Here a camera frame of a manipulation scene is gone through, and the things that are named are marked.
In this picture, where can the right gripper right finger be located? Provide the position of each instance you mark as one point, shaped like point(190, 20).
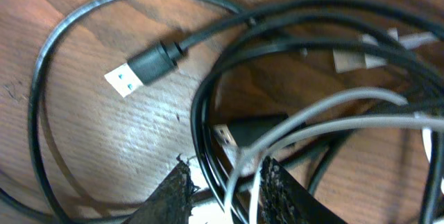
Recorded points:
point(285, 201)

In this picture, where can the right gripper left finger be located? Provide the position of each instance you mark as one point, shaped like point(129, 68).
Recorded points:
point(170, 203)

